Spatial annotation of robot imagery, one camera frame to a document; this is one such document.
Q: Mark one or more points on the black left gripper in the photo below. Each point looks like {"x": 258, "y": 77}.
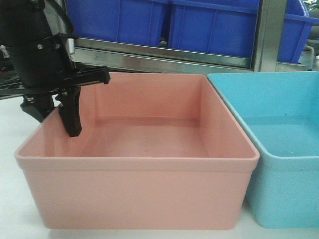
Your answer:
{"x": 42, "y": 68}

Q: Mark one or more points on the pink plastic box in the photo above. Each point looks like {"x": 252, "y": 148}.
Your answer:
{"x": 156, "y": 151}

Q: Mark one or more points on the light blue plastic box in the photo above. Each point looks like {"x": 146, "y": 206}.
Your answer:
{"x": 279, "y": 111}

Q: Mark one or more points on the stainless steel shelf rack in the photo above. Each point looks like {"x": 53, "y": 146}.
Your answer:
{"x": 138, "y": 58}

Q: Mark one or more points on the blue crate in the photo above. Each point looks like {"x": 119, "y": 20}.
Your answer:
{"x": 225, "y": 27}
{"x": 127, "y": 21}
{"x": 296, "y": 29}

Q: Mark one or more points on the blue crate far right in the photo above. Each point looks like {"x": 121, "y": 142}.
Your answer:
{"x": 296, "y": 29}

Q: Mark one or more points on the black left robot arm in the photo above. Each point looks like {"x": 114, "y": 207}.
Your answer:
{"x": 24, "y": 21}

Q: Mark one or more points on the blue crate centre left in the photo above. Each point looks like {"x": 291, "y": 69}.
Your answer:
{"x": 127, "y": 21}

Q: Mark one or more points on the blue crate centre right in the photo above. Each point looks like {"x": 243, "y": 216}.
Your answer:
{"x": 225, "y": 27}

